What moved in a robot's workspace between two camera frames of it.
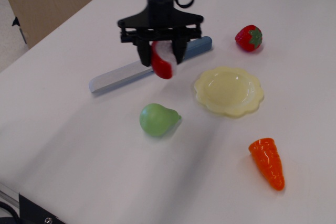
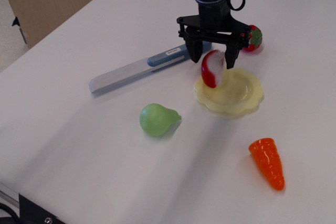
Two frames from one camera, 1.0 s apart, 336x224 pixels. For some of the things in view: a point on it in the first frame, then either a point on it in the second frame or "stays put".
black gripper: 162,21 to 213,20
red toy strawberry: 249,38 stays put
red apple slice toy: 164,62 to 212,67
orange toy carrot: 266,153 stays put
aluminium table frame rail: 11,197 stays put
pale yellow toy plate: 229,91 stays put
